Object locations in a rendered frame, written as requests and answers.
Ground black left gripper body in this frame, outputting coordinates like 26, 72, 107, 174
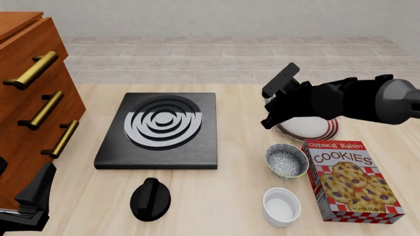
0, 208, 51, 233

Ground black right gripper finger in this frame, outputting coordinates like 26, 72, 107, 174
260, 110, 291, 130

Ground brass cabinet handle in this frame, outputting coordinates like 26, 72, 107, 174
2, 50, 60, 90
40, 119, 80, 159
17, 90, 65, 131

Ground white plate with red rings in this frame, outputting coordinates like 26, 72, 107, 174
274, 115, 340, 144

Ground small white ramekin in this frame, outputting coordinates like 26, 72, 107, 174
262, 187, 302, 229

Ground wooden cabinet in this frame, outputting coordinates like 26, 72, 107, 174
0, 11, 87, 210

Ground patterned black and white bowl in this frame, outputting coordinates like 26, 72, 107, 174
264, 142, 310, 181

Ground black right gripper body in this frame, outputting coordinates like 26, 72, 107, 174
264, 81, 316, 120

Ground round black stove knob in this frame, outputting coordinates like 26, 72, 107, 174
129, 177, 172, 223

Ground flat black stove plate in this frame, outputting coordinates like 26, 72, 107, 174
93, 92, 219, 171

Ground oatmeal raisin cookies box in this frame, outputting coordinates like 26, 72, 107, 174
301, 140, 406, 226

